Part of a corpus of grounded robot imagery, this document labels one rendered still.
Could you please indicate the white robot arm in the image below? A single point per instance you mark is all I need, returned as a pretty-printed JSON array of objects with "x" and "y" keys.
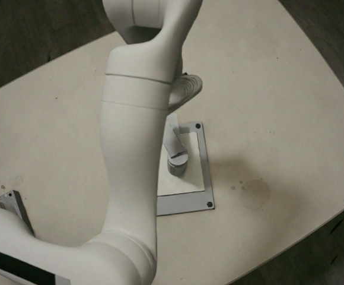
[{"x": 143, "y": 85}]

